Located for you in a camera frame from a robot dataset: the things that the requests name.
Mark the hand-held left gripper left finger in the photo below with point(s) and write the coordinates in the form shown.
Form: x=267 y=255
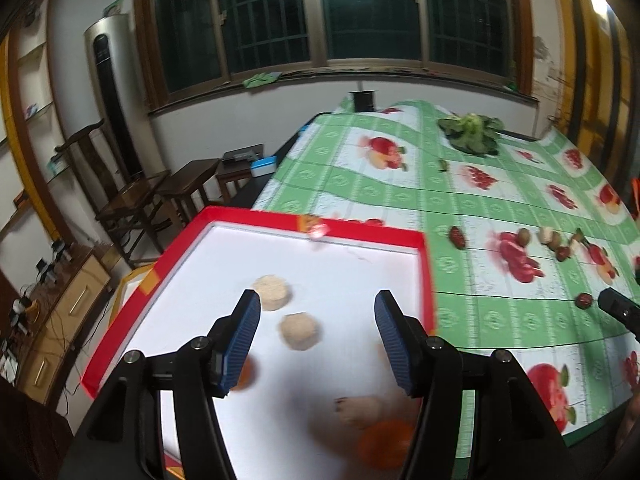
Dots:
x=242 y=340

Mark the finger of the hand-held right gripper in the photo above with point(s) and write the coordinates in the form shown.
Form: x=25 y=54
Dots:
x=617 y=307

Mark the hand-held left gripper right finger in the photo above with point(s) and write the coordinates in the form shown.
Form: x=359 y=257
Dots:
x=392 y=340

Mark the red-rimmed white tray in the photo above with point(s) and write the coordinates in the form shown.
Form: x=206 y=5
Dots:
x=350 y=285

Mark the red date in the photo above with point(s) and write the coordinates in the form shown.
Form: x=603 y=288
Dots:
x=584 y=301
x=563 y=254
x=457 y=237

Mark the round beige peeled fruit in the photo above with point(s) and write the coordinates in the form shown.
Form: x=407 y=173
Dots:
x=270 y=292
x=361 y=410
x=299 y=331

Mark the tan fruit piece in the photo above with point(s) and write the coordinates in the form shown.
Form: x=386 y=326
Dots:
x=556 y=244

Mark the beige fruit piece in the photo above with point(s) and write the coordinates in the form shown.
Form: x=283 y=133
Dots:
x=545 y=234

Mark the brown longan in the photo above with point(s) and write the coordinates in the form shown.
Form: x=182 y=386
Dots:
x=523 y=236

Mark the orange-rimmed white tray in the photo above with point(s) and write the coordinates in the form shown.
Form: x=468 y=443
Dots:
x=131 y=285

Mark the red white tag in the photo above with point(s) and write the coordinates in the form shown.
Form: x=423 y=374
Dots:
x=318 y=231

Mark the dark wooden stool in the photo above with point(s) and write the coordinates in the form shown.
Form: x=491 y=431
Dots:
x=187 y=175
x=232 y=176

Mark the blue white box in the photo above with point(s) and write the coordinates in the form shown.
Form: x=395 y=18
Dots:
x=264 y=167

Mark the wooden drawer cabinet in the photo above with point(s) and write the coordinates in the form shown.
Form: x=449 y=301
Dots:
x=65 y=320

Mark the black device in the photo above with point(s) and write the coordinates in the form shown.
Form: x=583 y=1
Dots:
x=241 y=155

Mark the dark wooden chair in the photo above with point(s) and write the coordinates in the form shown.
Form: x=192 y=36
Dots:
x=125 y=195

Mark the black charger dock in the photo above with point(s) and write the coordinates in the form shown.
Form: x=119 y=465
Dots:
x=22 y=315
x=46 y=271
x=61 y=251

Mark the green leafy cabbage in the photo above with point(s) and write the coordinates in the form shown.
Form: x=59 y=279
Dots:
x=470 y=132

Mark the black square box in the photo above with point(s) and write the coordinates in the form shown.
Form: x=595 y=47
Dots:
x=363 y=101

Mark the green cloth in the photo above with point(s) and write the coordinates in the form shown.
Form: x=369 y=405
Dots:
x=260 y=80

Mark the silver standing air conditioner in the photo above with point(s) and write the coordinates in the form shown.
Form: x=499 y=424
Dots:
x=112 y=100

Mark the yellow door frame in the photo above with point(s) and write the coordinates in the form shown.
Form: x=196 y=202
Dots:
x=595 y=85

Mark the wall shelf unit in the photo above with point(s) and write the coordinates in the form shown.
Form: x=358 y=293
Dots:
x=20 y=160

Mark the barred wooden-frame window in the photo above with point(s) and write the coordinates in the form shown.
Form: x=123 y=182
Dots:
x=370 y=10

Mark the green wall poster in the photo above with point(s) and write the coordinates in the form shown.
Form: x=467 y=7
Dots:
x=113 y=7

